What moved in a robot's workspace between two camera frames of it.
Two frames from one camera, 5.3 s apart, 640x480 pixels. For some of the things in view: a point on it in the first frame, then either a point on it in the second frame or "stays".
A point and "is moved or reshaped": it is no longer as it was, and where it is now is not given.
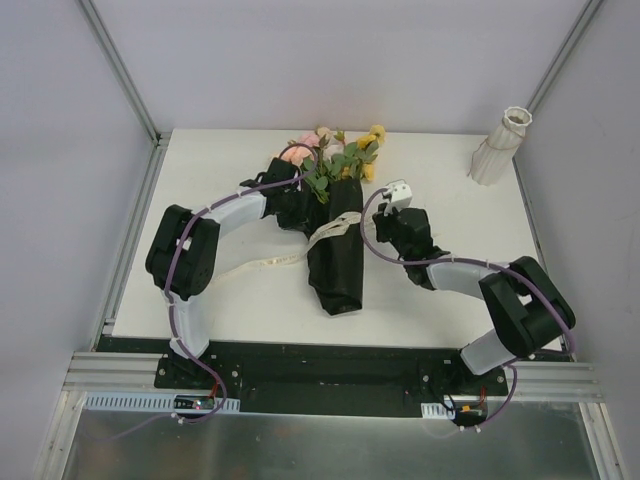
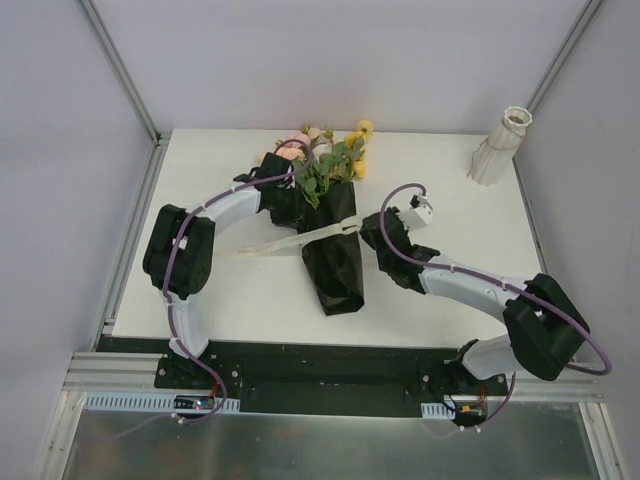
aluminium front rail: x=117 y=372 stays
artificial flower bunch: x=323 y=155 is moved or reshaped
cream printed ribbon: x=320 y=235 -> x=355 y=224
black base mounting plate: x=332 y=377 stays
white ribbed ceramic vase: x=492 y=159 stays
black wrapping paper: x=335 y=259 stays
